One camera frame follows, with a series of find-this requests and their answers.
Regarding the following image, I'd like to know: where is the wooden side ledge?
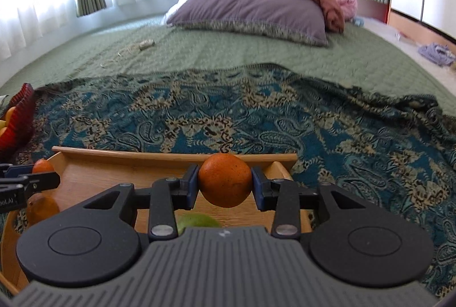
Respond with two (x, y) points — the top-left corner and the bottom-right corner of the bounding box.
(388, 9), (456, 51)

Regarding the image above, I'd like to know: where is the large rough orange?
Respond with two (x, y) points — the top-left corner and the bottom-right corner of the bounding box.
(27, 194), (60, 226)

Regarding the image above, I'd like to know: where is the light pink cloth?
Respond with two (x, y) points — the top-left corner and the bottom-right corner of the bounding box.
(335, 0), (358, 21)

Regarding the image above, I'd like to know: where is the green quilted bedspread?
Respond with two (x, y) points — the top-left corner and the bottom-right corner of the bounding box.
(0, 17), (456, 115)

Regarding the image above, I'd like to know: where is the white pillow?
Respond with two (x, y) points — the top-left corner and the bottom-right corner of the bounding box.
(166, 0), (199, 25)

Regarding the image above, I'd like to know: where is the red glass bowl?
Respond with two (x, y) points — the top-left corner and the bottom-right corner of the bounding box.
(0, 82), (36, 151)

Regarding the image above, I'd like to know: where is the blue paisley blanket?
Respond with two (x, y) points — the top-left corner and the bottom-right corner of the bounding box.
(0, 63), (456, 300)

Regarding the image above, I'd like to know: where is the tangerine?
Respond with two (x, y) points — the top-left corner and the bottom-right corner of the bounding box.
(32, 158), (56, 174)
(198, 153), (253, 208)

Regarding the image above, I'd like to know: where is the wooden tray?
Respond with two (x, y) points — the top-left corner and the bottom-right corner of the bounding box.
(0, 146), (314, 297)

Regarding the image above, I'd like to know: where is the red-brown headboard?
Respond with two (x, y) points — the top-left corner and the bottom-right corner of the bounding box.
(356, 0), (389, 23)

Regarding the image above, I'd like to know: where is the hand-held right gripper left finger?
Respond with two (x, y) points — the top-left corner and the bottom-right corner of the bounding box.
(83, 164), (200, 242)

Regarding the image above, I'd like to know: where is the large green apple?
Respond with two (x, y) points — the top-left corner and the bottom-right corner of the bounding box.
(176, 214), (222, 236)

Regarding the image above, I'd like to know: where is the purple pillow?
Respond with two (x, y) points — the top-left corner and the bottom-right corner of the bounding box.
(166, 0), (330, 47)

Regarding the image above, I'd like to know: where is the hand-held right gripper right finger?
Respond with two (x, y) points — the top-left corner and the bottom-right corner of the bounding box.
(250, 166), (370, 240)

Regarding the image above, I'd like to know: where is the lilac cloth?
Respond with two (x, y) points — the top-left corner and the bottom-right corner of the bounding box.
(418, 42), (456, 67)

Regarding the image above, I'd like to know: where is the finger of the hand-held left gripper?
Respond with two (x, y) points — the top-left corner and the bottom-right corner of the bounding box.
(0, 164), (61, 192)

